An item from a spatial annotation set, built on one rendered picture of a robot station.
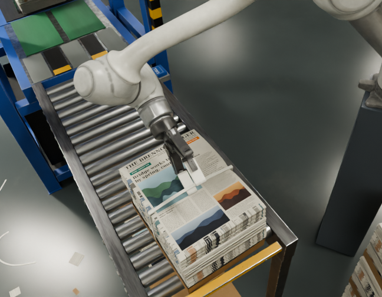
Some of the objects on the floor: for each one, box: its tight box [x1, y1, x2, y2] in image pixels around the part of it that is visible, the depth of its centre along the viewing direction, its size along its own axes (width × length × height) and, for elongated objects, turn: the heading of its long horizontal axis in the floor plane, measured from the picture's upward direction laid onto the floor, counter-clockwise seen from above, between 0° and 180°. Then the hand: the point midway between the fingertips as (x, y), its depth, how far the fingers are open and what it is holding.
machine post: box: [0, 68, 62, 194], centre depth 191 cm, size 9×9×155 cm
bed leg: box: [265, 254, 292, 297], centre depth 160 cm, size 6×6×68 cm
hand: (195, 185), depth 105 cm, fingers open, 13 cm apart
